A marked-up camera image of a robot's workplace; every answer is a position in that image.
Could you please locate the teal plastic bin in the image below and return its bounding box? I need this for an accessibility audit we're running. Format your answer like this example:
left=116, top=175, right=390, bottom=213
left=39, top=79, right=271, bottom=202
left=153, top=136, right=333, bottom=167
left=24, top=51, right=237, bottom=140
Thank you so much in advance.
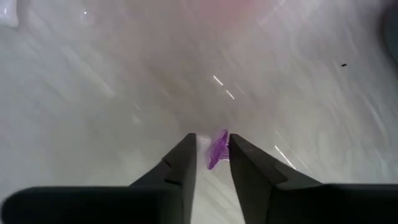
left=381, top=1, right=398, bottom=75

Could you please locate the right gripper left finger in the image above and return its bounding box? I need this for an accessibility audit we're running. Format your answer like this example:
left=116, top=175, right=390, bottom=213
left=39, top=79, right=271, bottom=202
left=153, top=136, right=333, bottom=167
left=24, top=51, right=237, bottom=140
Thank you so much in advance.
left=0, top=133, right=198, bottom=224

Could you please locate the purple plastic toy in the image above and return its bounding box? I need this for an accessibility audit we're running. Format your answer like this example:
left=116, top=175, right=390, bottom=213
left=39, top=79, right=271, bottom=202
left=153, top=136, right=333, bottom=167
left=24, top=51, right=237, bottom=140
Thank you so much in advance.
left=207, top=129, right=231, bottom=170

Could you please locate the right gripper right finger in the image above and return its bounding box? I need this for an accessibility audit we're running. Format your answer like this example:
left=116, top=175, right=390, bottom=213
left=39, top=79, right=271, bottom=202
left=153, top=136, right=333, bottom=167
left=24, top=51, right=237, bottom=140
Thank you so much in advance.
left=228, top=133, right=398, bottom=224

